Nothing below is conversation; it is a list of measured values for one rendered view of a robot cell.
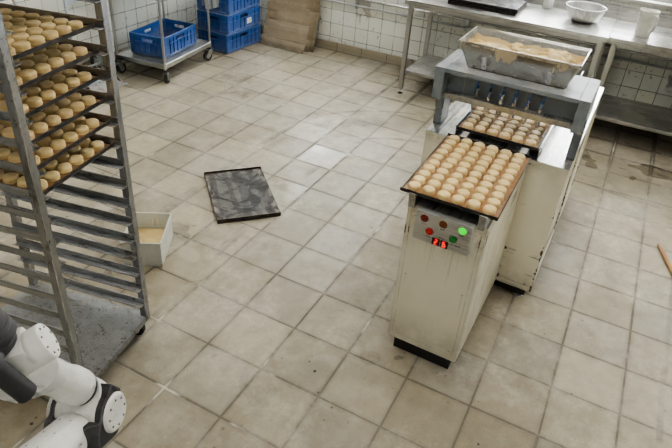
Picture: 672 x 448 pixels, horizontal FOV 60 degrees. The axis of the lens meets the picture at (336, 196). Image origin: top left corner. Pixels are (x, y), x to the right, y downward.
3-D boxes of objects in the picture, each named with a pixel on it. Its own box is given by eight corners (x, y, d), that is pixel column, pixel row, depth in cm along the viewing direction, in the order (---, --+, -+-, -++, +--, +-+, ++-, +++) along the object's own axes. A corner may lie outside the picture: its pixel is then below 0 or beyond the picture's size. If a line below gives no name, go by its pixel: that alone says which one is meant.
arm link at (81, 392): (83, 357, 105) (130, 381, 122) (32, 352, 107) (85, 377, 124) (63, 419, 100) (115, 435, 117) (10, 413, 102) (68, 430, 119)
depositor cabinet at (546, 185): (470, 170, 442) (493, 62, 397) (567, 199, 415) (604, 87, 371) (404, 259, 345) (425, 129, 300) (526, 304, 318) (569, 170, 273)
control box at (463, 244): (414, 233, 246) (419, 205, 239) (469, 252, 238) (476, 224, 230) (411, 237, 244) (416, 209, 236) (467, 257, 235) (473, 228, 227)
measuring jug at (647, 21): (642, 40, 454) (651, 13, 443) (626, 32, 470) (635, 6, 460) (658, 40, 457) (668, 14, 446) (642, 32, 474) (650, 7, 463)
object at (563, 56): (475, 41, 298) (477, 29, 295) (585, 65, 278) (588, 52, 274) (458, 55, 278) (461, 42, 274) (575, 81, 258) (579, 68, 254)
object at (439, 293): (434, 269, 339) (463, 129, 291) (493, 291, 326) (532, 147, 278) (384, 347, 285) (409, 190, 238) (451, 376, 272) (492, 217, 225)
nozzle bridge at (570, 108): (446, 108, 325) (457, 48, 307) (581, 144, 298) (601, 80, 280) (425, 129, 300) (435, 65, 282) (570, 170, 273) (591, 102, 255)
